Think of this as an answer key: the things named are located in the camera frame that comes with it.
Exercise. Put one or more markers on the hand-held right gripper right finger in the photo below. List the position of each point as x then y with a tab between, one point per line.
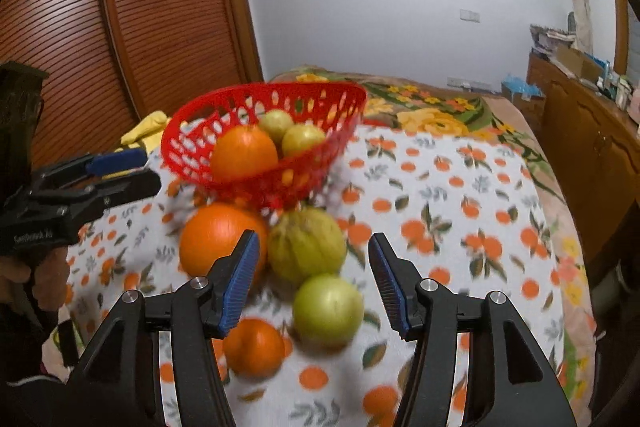
389	287

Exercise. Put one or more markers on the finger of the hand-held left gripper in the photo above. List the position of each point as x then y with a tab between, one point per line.
125	189
115	162

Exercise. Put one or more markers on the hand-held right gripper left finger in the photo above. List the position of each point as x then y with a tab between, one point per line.
241	287

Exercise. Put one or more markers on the large orange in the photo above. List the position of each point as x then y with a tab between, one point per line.
215	239
243	154

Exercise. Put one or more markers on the small tangerine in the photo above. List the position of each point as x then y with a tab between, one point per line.
252	347

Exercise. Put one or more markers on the yellow green pear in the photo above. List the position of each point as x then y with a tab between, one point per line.
327	309

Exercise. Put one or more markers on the small striped melon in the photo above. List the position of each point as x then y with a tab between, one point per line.
306	244

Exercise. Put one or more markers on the red plastic basket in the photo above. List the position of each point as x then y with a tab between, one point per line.
240	191

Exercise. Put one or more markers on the small green apple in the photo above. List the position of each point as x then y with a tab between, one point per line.
302	139
275	122

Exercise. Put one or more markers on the person's left hand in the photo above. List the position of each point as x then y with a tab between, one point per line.
50	282

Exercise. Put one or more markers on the yellow plush toy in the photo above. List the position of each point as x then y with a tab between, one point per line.
145	127

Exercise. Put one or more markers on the orange print white cloth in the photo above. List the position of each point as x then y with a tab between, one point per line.
450	217

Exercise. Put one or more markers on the wooden slatted wardrobe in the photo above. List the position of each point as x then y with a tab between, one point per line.
125	7

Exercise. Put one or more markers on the floral blanket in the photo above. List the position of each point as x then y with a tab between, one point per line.
430	117

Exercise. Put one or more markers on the box with blue bags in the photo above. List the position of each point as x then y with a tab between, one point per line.
522	94

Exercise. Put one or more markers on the wooden sideboard cabinet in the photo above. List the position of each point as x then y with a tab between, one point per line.
585	147

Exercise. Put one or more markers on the brown cardboard box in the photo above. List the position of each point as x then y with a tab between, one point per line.
577	63

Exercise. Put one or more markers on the stack of papers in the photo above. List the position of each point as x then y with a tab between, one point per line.
547	39

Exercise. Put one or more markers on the group of small bottles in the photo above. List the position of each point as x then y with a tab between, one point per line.
617	84

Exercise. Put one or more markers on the white wall socket strip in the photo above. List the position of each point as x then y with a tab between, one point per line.
465	82

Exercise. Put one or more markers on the white wall switch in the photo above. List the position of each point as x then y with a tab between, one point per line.
469	15

